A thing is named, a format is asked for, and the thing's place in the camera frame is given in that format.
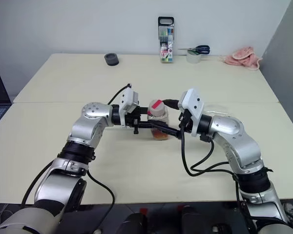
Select dark rounded shape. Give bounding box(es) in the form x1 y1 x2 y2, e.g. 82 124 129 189
121 211 150 234

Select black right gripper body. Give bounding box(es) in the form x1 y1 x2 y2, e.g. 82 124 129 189
177 107 194 135

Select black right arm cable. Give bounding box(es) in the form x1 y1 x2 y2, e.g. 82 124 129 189
178 114 254 234

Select blue handled scissors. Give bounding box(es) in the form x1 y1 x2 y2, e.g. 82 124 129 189
177 45 210 55

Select clear tape roll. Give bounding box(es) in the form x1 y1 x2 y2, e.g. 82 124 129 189
186 50 202 64

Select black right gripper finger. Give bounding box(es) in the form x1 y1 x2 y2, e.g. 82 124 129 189
157 123 183 138
161 98 181 109

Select marker pen set case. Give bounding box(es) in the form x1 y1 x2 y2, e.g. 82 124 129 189
158 16 175 64

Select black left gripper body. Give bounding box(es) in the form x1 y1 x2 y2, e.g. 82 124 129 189
124 103 142 135

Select pink cloth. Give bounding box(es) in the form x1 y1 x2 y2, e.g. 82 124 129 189
221 46 263 72

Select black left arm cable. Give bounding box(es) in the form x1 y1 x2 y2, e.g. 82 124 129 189
21 83 133 234

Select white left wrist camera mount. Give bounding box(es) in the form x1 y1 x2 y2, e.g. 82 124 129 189
119 87 140 128

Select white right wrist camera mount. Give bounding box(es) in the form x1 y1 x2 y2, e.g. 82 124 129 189
179 88 206 136

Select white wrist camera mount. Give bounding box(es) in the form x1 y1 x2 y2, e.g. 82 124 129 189
119 87 140 128
179 88 206 136

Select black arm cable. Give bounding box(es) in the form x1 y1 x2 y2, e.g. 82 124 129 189
178 114 254 234
21 83 133 234

